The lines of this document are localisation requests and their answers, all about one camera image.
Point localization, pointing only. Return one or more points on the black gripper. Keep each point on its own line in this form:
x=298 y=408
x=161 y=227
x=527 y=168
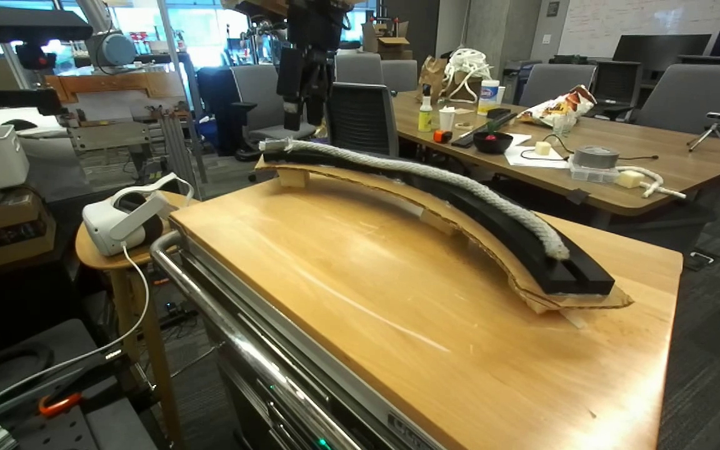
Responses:
x=302 y=72

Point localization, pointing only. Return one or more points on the small brown cardboard box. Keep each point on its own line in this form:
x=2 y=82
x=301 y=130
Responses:
x=393 y=40

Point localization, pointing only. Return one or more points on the grey office chair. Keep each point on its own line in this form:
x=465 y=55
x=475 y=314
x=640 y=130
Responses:
x=398 y=75
x=693 y=92
x=363 y=115
x=256 y=102
x=555 y=83

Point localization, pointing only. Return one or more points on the white bottle green label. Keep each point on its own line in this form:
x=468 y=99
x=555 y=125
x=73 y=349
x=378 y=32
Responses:
x=425 y=109

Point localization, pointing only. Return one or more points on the orange round object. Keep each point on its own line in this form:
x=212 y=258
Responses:
x=441 y=135

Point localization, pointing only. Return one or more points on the small white cup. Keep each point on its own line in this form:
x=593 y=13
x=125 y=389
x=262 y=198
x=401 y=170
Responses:
x=447 y=115

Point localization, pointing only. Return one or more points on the black flat bar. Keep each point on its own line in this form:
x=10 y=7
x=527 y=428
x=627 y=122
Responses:
x=470 y=135

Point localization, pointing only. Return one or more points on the white bottle blue label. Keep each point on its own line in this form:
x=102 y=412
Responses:
x=491 y=97

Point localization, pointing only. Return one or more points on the wooden workbench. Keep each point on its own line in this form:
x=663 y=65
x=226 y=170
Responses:
x=117 y=89

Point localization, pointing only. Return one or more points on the black bowl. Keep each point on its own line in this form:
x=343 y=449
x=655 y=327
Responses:
x=493 y=140

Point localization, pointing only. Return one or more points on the grey round lamp head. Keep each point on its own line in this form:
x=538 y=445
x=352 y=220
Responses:
x=113 y=49

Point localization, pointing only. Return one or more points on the white VR headset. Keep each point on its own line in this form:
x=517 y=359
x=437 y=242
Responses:
x=113 y=220

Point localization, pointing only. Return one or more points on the white paper sheet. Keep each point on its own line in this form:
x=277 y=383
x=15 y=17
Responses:
x=526 y=162

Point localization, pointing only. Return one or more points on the small cream object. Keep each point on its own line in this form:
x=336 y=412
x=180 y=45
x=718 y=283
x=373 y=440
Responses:
x=543 y=149

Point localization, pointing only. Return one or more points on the clear crumpled plastic wrap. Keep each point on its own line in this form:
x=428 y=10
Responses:
x=560 y=124

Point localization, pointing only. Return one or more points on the round wooden stool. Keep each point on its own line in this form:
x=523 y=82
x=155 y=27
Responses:
x=138 y=317

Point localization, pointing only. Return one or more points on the chip snack bag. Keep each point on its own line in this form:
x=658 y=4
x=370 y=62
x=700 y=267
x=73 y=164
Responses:
x=568 y=104

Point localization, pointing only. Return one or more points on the black flat panel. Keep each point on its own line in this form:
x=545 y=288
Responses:
x=25 y=23

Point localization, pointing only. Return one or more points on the grey tool cart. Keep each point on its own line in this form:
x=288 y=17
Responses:
x=292 y=417

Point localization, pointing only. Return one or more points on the black curved foam strip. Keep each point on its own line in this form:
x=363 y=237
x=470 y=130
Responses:
x=576 y=275

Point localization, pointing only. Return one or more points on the perforated metal breadboard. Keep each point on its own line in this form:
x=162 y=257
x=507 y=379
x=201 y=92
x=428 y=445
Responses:
x=86 y=428

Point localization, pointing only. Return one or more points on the wooden office desk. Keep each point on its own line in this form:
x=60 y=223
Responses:
x=693 y=165

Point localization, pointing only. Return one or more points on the small silver tripod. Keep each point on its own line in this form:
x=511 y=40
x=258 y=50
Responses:
x=712 y=125

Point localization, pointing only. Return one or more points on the grey duct tape roll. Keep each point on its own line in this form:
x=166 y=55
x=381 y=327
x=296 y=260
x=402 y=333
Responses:
x=598 y=158

